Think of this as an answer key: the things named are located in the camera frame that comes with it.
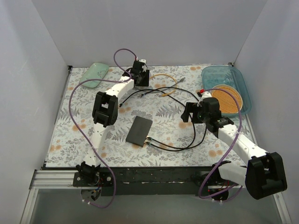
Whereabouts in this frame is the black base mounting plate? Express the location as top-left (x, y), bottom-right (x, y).
top-left (72, 166), bottom-right (212, 196)

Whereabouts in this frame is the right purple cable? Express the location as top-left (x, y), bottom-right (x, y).
top-left (198, 87), bottom-right (245, 202)

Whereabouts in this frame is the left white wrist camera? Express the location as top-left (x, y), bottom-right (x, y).
top-left (134, 59), bottom-right (147, 67)

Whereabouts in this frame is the yellow ethernet cable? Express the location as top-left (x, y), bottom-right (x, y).
top-left (149, 73), bottom-right (178, 98)

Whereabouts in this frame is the aluminium frame rail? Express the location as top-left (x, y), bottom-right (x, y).
top-left (21, 170), bottom-right (291, 224)

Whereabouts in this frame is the orange woven round coaster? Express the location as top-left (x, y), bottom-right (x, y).
top-left (211, 84), bottom-right (243, 114)

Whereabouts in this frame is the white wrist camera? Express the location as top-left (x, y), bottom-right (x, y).
top-left (134, 59), bottom-right (147, 67)
top-left (197, 89), bottom-right (212, 106)

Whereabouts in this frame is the teal plastic tray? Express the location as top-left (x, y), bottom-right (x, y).
top-left (201, 65), bottom-right (251, 115)

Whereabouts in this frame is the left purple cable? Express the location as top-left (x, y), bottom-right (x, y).
top-left (69, 48), bottom-right (138, 208)

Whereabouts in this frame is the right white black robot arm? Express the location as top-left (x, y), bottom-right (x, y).
top-left (181, 97), bottom-right (287, 200)

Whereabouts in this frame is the black network switch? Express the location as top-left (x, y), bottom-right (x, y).
top-left (126, 116), bottom-right (153, 147)

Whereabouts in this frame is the grey ethernet cable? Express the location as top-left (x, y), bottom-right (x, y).
top-left (149, 78), bottom-right (186, 93)

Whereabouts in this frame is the purple cable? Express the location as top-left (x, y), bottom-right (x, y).
top-left (198, 87), bottom-right (245, 202)
top-left (69, 48), bottom-right (138, 208)

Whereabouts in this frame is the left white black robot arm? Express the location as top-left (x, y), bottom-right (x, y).
top-left (76, 59), bottom-right (150, 187)

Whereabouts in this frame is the floral patterned table mat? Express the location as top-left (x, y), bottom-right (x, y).
top-left (45, 65), bottom-right (260, 168)

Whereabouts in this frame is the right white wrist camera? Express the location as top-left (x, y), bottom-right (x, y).
top-left (197, 89), bottom-right (212, 106)

